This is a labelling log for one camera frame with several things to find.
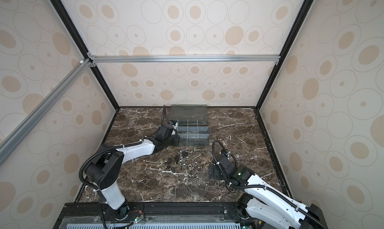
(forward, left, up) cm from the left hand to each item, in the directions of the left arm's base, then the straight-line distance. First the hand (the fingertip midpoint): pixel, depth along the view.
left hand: (183, 136), depth 93 cm
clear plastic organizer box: (+14, -6, -8) cm, 17 cm away
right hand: (-21, -22, -1) cm, 30 cm away
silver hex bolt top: (-6, -7, -7) cm, 11 cm away
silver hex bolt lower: (-10, -9, -7) cm, 15 cm away
